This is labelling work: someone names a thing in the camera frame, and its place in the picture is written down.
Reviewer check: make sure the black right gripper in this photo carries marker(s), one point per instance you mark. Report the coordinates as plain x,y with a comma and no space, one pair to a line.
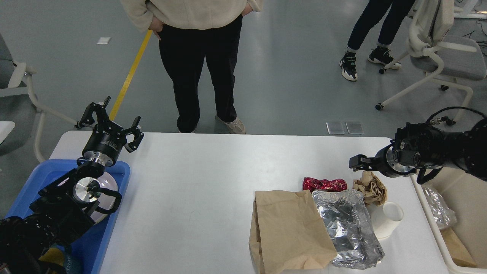
383,162

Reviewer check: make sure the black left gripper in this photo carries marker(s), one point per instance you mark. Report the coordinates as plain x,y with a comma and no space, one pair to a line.
107,139

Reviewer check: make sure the brown paper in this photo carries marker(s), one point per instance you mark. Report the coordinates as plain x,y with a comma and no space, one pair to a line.
373,189
457,250

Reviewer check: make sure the crushed red can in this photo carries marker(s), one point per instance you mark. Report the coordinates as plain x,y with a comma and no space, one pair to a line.
334,185

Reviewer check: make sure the white paper cup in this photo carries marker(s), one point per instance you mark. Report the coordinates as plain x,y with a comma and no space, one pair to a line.
385,218

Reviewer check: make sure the pink plate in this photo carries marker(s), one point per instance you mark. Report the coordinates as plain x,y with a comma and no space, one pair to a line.
106,202

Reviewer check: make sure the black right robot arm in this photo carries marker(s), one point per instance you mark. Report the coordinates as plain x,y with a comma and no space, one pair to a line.
424,150

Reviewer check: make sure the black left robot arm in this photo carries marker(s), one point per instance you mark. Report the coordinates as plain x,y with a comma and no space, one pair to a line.
64,210

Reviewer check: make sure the crumpled aluminium foil tray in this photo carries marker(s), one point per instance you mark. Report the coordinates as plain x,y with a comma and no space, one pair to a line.
349,226

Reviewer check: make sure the grey chair at left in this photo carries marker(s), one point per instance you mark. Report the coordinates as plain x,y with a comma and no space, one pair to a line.
20,104

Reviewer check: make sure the crumpled foil in bin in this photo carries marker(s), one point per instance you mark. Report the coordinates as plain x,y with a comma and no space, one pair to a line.
444,216

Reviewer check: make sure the brown paper bag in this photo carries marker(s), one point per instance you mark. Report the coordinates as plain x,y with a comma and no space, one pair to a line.
287,232

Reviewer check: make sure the white table at left edge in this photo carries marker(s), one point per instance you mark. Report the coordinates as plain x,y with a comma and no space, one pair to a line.
6,128

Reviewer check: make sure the white plastic bin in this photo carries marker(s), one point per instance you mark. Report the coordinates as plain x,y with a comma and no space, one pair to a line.
466,195

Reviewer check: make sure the blue plastic tray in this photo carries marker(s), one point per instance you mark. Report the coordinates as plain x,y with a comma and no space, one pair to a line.
90,249

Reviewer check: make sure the person in black trousers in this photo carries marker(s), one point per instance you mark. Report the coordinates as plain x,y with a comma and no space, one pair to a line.
192,33

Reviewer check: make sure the brown paper in bin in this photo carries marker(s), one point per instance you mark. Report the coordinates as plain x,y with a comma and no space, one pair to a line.
457,250

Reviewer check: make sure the white grey office chair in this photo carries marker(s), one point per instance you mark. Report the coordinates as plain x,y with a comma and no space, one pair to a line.
442,57

